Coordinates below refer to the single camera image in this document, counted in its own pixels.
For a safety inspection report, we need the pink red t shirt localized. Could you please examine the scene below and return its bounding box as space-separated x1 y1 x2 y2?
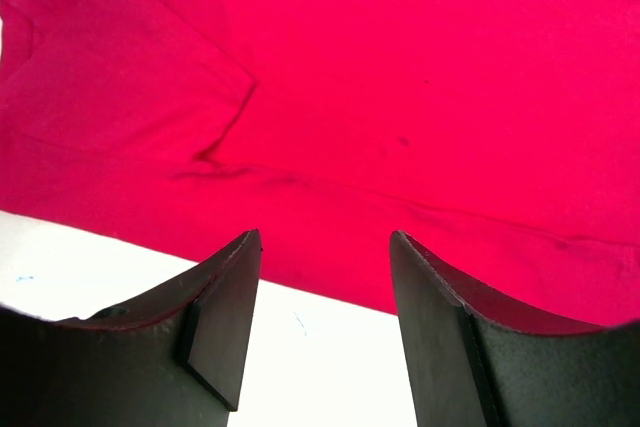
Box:
1 0 639 326

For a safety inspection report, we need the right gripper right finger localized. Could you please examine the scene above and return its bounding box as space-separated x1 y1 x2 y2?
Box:
390 231 639 426

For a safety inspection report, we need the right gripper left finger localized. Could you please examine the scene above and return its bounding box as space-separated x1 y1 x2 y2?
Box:
1 230 262 426

